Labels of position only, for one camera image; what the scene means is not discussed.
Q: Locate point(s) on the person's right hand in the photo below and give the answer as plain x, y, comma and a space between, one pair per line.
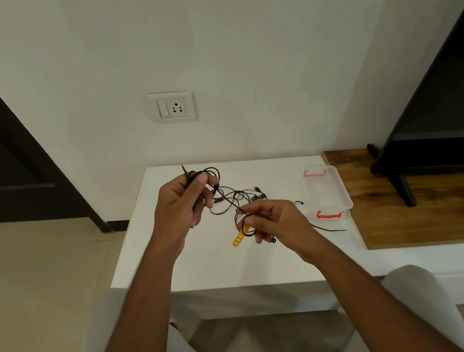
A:
287, 226

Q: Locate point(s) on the person's left hand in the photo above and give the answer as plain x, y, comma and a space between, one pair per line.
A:
177, 216

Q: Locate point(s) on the clear box with red clips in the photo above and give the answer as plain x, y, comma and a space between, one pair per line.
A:
329, 189

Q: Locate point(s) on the person's left forearm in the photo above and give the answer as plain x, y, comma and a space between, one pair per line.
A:
134, 336

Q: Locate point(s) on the person's right forearm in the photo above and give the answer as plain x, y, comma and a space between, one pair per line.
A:
378, 308

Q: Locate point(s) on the wooden cabinet top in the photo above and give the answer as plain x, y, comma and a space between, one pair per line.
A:
438, 217

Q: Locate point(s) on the black television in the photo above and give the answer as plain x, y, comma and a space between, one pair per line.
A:
453, 114

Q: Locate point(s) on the white wall socket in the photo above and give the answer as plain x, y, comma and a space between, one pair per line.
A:
172, 108

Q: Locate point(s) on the black door frame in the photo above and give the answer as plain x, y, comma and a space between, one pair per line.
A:
44, 167

